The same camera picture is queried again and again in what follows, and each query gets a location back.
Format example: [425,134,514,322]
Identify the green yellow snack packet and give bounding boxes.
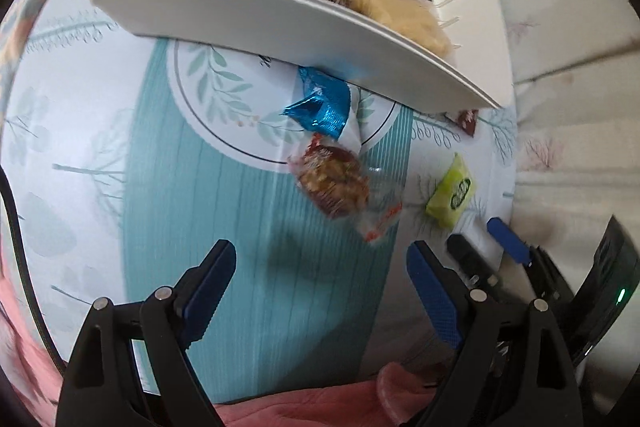
[425,153,476,230]

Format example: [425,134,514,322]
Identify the nut bar clear wrapper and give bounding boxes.
[288,133,404,245]

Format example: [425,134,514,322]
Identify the blue foil snack packet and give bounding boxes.
[282,67,358,141]

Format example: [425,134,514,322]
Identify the clear pack yellow crackers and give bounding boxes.
[347,0,452,58]

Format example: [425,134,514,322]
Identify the white plastic tray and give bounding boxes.
[90,0,514,113]

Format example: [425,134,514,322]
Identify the left human hand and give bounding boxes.
[215,362,436,427]

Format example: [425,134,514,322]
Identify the dark red snowflake packet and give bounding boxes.
[445,109,478,138]

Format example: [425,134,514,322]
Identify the floral pink blue blanket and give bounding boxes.
[1,0,62,426]

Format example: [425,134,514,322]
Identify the tree print tablecloth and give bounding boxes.
[1,0,517,403]

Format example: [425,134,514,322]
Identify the black cable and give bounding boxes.
[0,163,68,377]

